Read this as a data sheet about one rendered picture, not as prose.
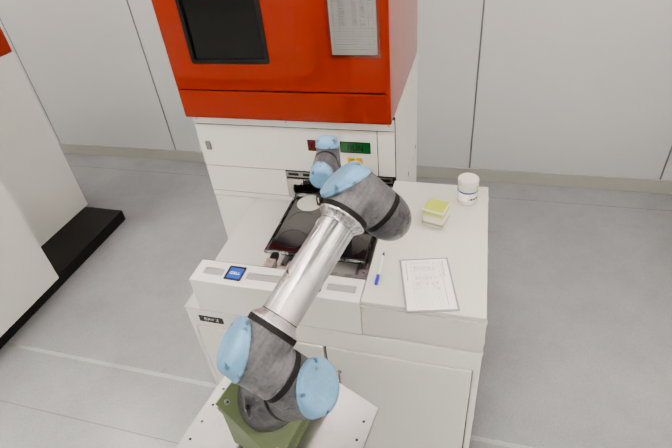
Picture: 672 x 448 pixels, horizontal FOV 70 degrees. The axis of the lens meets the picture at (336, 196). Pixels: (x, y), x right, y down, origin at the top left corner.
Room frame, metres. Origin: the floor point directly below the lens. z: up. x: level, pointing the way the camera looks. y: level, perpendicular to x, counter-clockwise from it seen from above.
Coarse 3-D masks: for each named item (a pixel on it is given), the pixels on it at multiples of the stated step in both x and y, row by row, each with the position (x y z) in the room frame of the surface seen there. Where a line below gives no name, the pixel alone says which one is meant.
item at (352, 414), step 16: (224, 384) 0.81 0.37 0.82; (208, 400) 0.76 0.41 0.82; (352, 400) 0.72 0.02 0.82; (208, 416) 0.72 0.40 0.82; (336, 416) 0.68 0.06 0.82; (352, 416) 0.67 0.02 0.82; (368, 416) 0.67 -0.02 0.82; (192, 432) 0.68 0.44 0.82; (208, 432) 0.67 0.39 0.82; (224, 432) 0.67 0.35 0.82; (320, 432) 0.64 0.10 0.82; (336, 432) 0.63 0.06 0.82; (352, 432) 0.63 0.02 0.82; (368, 432) 0.63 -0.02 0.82
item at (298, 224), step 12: (288, 216) 1.45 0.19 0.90; (300, 216) 1.44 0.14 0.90; (312, 216) 1.43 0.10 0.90; (288, 228) 1.37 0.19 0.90; (300, 228) 1.37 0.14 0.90; (312, 228) 1.36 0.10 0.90; (276, 240) 1.31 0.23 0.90; (288, 240) 1.31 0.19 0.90; (300, 240) 1.30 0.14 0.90; (360, 240) 1.26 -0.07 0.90; (348, 252) 1.21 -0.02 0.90; (360, 252) 1.20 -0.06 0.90
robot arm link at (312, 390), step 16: (304, 368) 0.59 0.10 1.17; (320, 368) 0.60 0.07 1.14; (288, 384) 0.56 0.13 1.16; (304, 384) 0.56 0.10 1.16; (320, 384) 0.57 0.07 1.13; (336, 384) 0.59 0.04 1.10; (272, 400) 0.55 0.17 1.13; (288, 400) 0.55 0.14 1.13; (304, 400) 0.53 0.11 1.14; (320, 400) 0.55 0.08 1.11; (336, 400) 0.56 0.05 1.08; (288, 416) 0.55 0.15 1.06; (304, 416) 0.53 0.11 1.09; (320, 416) 0.53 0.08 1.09
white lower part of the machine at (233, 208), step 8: (416, 136) 2.16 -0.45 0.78; (416, 144) 2.17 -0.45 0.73; (416, 152) 2.17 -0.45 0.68; (408, 160) 1.88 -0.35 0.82; (416, 160) 2.17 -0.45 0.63; (408, 168) 1.88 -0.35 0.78; (408, 176) 1.87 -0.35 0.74; (224, 200) 1.76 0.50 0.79; (232, 200) 1.75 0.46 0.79; (240, 200) 1.74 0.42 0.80; (248, 200) 1.72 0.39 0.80; (288, 200) 1.67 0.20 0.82; (224, 208) 1.77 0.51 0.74; (232, 208) 1.75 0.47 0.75; (240, 208) 1.74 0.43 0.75; (248, 208) 1.73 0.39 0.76; (224, 216) 1.77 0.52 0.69; (232, 216) 1.76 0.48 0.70; (240, 216) 1.74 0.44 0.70; (224, 224) 1.77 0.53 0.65; (232, 224) 1.76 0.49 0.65; (232, 232) 1.76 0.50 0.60
